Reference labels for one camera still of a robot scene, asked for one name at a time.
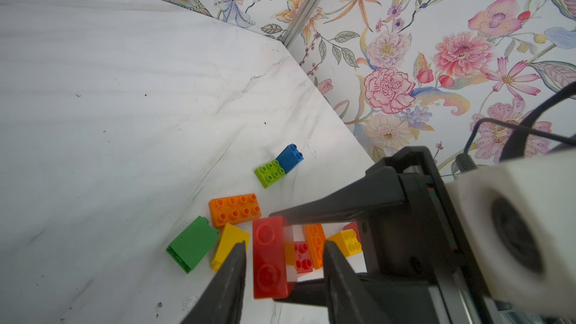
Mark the dark green square brick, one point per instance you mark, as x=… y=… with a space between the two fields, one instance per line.
x=193 y=244

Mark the yellow brick front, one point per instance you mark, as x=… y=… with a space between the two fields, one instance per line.
x=290 y=253

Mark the yellow brick near green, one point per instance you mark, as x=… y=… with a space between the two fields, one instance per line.
x=230 y=236

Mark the red long brick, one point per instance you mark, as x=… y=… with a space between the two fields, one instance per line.
x=272 y=278

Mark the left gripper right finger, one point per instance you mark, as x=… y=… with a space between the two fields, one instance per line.
x=348 y=301

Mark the lime green long brick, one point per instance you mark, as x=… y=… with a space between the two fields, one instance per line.
x=270 y=173

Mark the orange tall long brick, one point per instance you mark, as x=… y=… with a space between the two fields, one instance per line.
x=315 y=238

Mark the red square brick right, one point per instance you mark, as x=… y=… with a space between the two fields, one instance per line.
x=353 y=226

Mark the blue small brick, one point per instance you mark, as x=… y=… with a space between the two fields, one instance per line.
x=289 y=158

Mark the orange brick near green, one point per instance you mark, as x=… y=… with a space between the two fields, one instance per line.
x=234 y=210

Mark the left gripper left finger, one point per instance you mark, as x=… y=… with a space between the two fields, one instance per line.
x=222 y=300

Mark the yellow square brick right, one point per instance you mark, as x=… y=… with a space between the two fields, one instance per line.
x=346 y=242

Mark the red square brick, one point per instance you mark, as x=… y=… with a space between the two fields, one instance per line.
x=353 y=226
x=303 y=263

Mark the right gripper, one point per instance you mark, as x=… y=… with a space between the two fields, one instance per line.
x=412 y=232

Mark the red square brick centre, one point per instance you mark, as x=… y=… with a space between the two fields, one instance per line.
x=303 y=263

